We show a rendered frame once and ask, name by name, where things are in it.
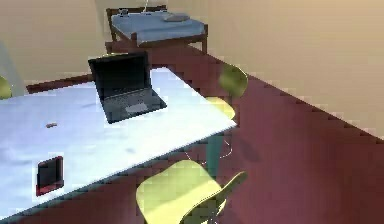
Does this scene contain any red and black phone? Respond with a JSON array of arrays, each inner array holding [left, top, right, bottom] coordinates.
[[35, 155, 65, 197]]

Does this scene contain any grey-blue pillow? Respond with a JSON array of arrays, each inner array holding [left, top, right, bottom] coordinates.
[[162, 12, 191, 23]]

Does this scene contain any black laptop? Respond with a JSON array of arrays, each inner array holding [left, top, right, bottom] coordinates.
[[87, 51, 168, 125]]

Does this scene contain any wooden bed with blue sheet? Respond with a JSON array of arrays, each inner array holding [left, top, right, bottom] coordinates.
[[105, 4, 209, 55]]

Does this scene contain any yellow-green chair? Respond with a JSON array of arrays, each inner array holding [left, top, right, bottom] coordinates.
[[203, 63, 249, 121], [135, 159, 249, 224], [0, 75, 13, 100]]

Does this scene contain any white table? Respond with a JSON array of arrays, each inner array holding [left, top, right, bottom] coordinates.
[[0, 66, 238, 223]]

